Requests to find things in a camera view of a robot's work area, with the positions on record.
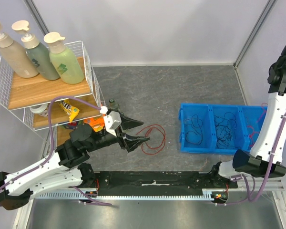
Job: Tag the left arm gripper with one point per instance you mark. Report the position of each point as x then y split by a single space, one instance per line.
128 141

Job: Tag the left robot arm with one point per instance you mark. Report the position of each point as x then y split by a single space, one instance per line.
66 165

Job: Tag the orange snack box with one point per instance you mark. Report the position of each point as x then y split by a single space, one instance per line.
96 123

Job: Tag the green glass bottle rear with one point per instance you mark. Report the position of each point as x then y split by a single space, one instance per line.
114 105

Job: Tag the blue green box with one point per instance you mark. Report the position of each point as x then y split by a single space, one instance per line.
72 125

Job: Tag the yellow snack bag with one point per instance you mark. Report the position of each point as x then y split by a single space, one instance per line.
71 111

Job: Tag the blue plastic bin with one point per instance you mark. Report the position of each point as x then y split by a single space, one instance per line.
219 128

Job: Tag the white round cup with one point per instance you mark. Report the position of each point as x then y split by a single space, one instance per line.
41 110

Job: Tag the light green pump bottle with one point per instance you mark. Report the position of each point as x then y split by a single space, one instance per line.
63 59

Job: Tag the dark green pump bottle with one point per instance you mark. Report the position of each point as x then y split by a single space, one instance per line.
36 51

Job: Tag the beige pump bottle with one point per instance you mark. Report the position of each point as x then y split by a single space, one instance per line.
15 55

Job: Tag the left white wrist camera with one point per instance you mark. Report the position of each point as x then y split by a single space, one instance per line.
112 120

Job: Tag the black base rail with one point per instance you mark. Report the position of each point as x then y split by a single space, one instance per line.
155 183

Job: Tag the white wire shelf rack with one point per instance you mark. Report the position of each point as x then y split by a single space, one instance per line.
18 95

